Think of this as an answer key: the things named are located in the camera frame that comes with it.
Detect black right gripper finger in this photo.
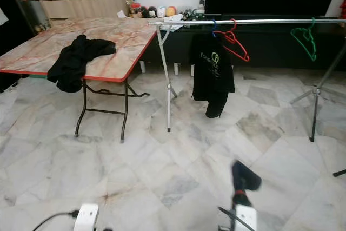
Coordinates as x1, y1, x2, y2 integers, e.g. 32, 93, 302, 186
245, 166, 261, 192
232, 160, 247, 193

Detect red plastic clothes hanger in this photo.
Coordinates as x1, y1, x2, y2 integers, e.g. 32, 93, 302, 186
214, 19, 250, 63

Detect green clothes hanger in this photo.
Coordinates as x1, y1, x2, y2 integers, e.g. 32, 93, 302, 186
290, 18, 317, 62

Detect black t-shirt with logo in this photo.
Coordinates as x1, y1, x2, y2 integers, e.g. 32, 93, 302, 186
189, 34, 236, 119

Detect black low tv console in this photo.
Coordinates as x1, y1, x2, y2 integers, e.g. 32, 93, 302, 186
141, 16, 346, 72

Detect silver metal clothes rack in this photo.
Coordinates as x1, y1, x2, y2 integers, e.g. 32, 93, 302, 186
148, 18, 346, 143

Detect marble-pattern folding table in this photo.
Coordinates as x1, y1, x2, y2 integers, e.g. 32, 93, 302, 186
0, 17, 158, 145

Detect stack of white papers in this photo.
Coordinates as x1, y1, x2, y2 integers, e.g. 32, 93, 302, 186
159, 15, 187, 30

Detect black plush toy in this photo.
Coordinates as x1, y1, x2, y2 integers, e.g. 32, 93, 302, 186
141, 6, 157, 18

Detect red-lidded jar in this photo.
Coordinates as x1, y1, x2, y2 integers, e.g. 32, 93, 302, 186
130, 2, 141, 18

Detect black cloth garment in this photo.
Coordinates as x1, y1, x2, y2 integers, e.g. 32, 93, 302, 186
47, 35, 117, 93

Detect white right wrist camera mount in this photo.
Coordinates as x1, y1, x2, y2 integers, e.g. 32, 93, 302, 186
234, 205, 257, 231

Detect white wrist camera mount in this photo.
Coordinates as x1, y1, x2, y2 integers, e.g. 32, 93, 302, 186
234, 205, 257, 231
73, 204, 99, 231

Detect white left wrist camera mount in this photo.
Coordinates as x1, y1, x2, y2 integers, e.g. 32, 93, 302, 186
73, 204, 99, 231

